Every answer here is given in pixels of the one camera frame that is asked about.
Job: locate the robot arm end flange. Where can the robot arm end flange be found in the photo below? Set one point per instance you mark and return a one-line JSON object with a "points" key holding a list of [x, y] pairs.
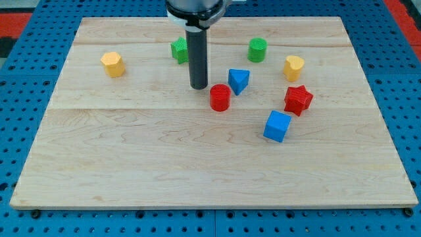
{"points": [[196, 15]]}

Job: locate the green cylinder block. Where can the green cylinder block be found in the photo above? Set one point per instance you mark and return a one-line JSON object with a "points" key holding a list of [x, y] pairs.
{"points": [[257, 50]]}

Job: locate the wooden board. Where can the wooden board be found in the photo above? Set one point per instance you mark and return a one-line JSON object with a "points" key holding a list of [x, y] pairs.
{"points": [[147, 140]]}

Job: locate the red star block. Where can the red star block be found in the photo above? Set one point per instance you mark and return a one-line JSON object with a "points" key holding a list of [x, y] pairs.
{"points": [[297, 99]]}

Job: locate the yellow hexagon block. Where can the yellow hexagon block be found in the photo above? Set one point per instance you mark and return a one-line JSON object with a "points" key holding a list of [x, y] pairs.
{"points": [[113, 64]]}

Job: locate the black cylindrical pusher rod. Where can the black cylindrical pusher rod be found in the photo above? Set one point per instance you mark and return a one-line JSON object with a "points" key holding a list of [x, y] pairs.
{"points": [[197, 57]]}

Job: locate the blue cube block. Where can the blue cube block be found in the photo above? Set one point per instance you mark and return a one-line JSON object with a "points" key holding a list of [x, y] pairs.
{"points": [[276, 126]]}

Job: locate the red cylinder block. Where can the red cylinder block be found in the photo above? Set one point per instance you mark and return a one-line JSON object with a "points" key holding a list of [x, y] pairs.
{"points": [[220, 95]]}

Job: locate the green star block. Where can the green star block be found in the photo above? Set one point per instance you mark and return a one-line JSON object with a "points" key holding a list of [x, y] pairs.
{"points": [[179, 50]]}

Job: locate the yellow heart block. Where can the yellow heart block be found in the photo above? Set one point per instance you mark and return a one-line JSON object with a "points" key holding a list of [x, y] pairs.
{"points": [[292, 67]]}

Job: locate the blue triangle block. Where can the blue triangle block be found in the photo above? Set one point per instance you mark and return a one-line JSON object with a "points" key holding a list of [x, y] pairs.
{"points": [[238, 80]]}

